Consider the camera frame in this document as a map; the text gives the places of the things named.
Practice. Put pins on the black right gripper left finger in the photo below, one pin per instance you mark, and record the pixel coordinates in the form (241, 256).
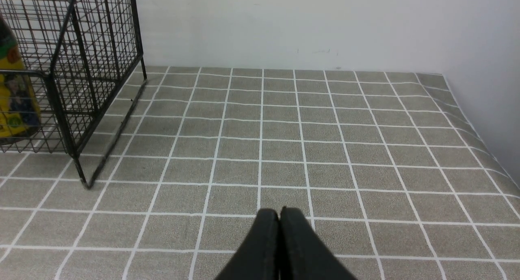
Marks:
(255, 258)

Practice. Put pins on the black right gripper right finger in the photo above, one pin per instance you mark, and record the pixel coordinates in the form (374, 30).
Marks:
(302, 254)

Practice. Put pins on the seasoning bottle orange cap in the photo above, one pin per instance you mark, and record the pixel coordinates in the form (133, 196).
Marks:
(20, 114)

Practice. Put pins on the grey grid-pattern tablecloth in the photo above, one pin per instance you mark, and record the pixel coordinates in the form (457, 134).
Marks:
(384, 165)

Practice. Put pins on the black wire mesh rack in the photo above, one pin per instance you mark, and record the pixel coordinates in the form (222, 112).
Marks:
(78, 55)

